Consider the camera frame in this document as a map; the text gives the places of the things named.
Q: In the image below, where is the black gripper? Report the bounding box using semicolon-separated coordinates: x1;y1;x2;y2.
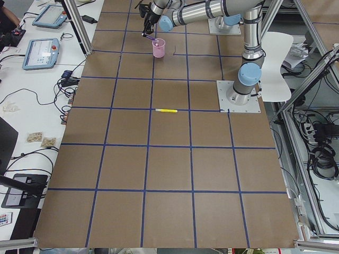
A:
143;10;160;34

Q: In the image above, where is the purple pen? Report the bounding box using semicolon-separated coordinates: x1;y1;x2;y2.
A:
141;33;157;41

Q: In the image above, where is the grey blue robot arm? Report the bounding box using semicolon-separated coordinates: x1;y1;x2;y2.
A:
139;1;263;36
231;1;265;105

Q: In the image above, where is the pink plastic cup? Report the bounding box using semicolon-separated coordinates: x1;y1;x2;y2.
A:
152;38;166;58

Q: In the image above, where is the black power adapter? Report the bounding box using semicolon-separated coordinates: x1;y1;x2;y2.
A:
81;15;97;24

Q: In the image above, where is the yellow pen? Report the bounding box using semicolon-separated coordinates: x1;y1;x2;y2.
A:
155;108;178;113

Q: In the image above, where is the blue teach pendant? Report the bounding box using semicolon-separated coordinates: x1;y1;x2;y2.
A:
22;38;60;70
32;5;67;29

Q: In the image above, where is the white chair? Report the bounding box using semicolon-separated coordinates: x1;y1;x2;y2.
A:
261;32;293;102

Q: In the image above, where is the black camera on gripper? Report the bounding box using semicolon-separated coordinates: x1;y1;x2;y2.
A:
138;4;149;19

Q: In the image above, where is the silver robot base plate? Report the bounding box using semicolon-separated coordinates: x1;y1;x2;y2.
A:
216;80;261;113

